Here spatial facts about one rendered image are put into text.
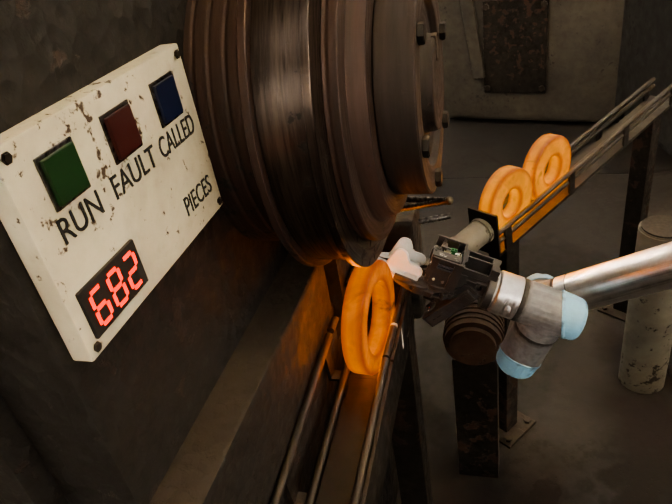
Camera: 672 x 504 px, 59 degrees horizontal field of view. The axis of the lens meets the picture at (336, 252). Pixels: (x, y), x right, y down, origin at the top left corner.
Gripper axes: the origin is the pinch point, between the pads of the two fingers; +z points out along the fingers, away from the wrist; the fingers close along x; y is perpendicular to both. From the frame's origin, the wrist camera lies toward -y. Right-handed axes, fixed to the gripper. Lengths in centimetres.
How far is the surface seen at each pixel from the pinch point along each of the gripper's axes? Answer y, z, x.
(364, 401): -11.2, -5.6, 21.1
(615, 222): -52, -81, -148
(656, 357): -39, -77, -52
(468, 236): -3.4, -15.3, -22.8
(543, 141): 11, -25, -46
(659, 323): -28, -72, -51
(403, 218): 2.8, -1.7, -11.5
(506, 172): 7.5, -18.7, -34.0
